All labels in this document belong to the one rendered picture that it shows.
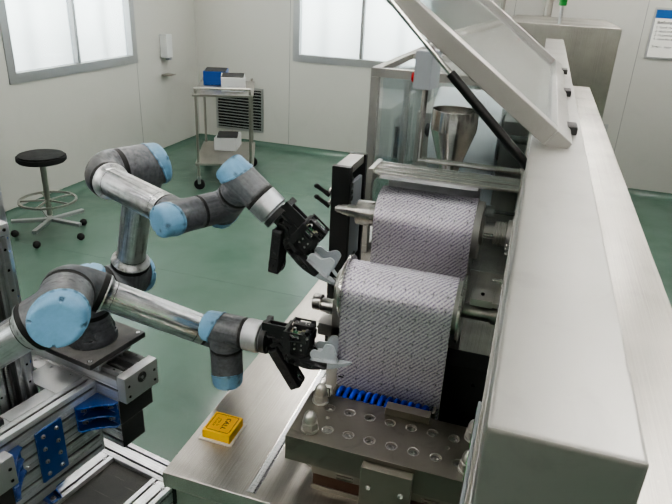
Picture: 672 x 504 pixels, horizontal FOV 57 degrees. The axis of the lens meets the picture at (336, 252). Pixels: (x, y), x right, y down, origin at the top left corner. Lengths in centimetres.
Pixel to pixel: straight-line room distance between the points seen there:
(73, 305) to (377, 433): 68
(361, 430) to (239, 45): 647
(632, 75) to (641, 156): 81
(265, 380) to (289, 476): 35
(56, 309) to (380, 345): 67
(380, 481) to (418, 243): 55
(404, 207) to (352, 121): 565
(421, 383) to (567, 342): 93
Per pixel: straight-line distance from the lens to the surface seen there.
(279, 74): 731
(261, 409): 156
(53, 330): 140
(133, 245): 190
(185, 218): 136
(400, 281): 128
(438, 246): 147
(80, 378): 206
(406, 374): 136
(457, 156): 192
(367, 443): 129
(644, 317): 101
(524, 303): 48
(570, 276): 54
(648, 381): 85
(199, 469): 142
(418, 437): 131
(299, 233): 133
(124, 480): 245
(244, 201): 136
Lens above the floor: 187
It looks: 24 degrees down
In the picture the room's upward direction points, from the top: 3 degrees clockwise
